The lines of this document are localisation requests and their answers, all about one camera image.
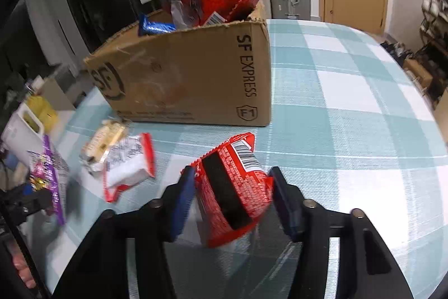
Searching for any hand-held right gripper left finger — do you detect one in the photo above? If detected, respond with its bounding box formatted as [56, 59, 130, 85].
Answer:
[52, 166, 196, 299]

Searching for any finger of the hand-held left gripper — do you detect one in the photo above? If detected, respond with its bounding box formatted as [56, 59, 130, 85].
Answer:
[7, 185, 53, 220]

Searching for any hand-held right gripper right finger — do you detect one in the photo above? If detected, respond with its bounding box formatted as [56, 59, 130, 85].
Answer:
[268, 166, 415, 299]

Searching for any large purple snack packet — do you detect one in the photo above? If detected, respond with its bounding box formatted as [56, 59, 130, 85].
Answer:
[28, 134, 71, 226]

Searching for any red snack packet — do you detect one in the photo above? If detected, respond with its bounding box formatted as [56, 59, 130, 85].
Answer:
[180, 133, 276, 249]

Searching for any brown cardboard box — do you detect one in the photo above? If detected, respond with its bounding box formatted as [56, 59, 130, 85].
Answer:
[83, 9, 272, 127]

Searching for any person's left hand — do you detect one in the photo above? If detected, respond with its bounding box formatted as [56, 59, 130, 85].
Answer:
[12, 251, 38, 289]

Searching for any white red-edged snack packet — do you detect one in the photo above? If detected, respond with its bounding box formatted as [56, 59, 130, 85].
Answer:
[103, 133, 157, 203]

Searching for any white plastic container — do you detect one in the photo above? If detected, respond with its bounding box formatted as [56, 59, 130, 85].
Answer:
[1, 103, 47, 167]

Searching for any beige snack packet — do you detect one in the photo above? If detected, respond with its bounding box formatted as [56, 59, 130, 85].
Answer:
[80, 120, 129, 174]

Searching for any checked teal white tablecloth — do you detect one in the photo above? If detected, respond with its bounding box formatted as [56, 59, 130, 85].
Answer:
[45, 19, 448, 299]

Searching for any yellow plastic item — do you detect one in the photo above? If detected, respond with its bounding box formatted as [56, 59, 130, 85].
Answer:
[26, 94, 59, 131]

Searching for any blue snack packet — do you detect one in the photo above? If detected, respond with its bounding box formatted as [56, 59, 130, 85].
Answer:
[138, 13, 177, 37]

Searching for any silver snack packet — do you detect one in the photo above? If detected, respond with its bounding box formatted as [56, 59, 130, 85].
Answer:
[170, 1, 197, 30]

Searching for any small brown carton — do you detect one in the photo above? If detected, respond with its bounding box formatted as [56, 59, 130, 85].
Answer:
[402, 59, 433, 90]

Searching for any large red snack bag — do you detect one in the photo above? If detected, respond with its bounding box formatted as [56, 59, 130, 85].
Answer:
[175, 0, 265, 27]

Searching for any shoe rack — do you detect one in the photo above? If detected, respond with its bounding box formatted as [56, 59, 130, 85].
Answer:
[417, 0, 448, 108]

